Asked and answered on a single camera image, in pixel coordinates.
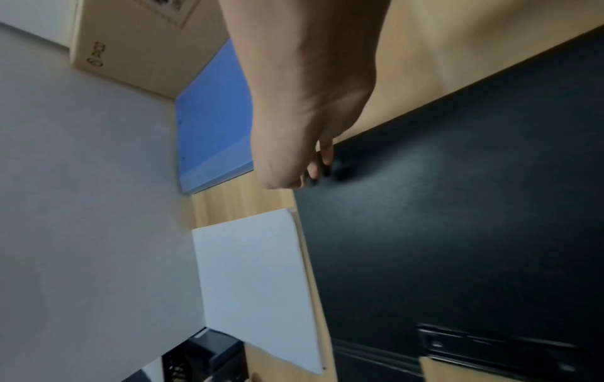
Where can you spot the person's right hand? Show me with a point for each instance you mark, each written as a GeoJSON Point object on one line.
{"type": "Point", "coordinates": [306, 74]}

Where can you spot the blue folder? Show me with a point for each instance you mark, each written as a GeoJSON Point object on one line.
{"type": "Point", "coordinates": [212, 123]}

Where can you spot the squared stack of white papers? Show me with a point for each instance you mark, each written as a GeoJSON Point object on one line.
{"type": "Point", "coordinates": [255, 283]}

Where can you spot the green folder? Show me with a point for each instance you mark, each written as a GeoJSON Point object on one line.
{"type": "Point", "coordinates": [448, 242]}

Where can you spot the brown labelled cardboard box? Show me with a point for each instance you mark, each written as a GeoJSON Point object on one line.
{"type": "Point", "coordinates": [141, 48]}

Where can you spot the white box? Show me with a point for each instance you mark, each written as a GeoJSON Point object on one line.
{"type": "Point", "coordinates": [33, 15]}

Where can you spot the black stacked file tray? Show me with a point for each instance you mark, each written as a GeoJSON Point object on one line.
{"type": "Point", "coordinates": [203, 354]}

